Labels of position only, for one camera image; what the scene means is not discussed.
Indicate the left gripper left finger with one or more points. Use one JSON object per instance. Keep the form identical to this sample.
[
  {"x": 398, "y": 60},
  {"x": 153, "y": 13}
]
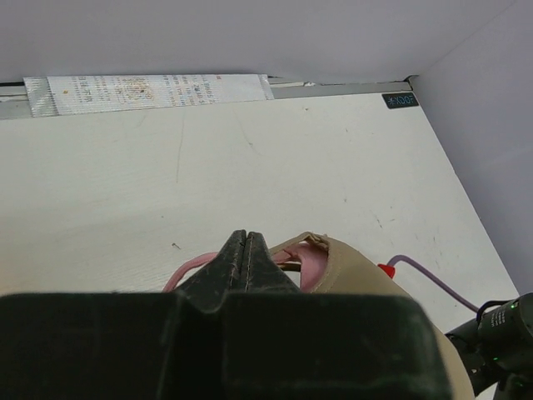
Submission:
[{"x": 206, "y": 288}]

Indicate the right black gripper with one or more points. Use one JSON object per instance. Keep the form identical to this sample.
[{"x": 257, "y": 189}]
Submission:
[{"x": 496, "y": 348}]

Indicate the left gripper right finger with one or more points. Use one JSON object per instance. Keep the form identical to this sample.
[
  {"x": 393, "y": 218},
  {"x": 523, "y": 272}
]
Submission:
[{"x": 261, "y": 273}]

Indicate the beige baseball cap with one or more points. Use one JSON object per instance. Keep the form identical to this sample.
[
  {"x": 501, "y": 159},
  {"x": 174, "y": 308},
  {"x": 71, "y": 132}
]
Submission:
[{"x": 366, "y": 338}]

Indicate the black logo plate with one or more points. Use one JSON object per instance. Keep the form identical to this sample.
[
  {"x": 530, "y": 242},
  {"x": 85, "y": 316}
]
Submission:
[{"x": 398, "y": 100}]

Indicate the white paper label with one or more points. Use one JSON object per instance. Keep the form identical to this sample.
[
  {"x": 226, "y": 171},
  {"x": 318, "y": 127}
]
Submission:
[{"x": 74, "y": 95}]

